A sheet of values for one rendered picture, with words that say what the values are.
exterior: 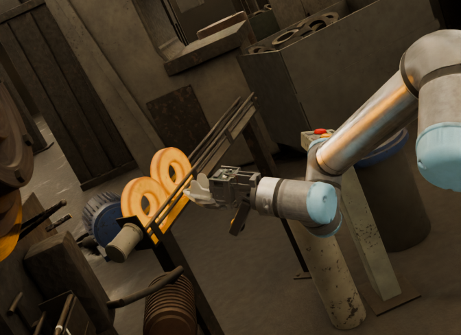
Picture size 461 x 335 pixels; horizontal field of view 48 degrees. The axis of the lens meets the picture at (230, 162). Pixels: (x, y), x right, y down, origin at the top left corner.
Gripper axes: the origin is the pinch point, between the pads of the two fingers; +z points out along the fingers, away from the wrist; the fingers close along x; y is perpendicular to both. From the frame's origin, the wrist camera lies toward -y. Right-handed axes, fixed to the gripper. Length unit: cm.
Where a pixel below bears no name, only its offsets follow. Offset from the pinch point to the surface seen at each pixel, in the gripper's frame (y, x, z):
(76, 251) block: -0.4, 27.9, 13.4
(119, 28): 1, -180, 154
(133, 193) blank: -0.1, 2.7, 15.3
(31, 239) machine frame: 0.0, 27.3, 27.3
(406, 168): -31, -82, -41
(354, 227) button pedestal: -33, -42, -31
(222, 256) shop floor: -90, -84, 45
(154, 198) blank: -5.3, -3.9, 14.1
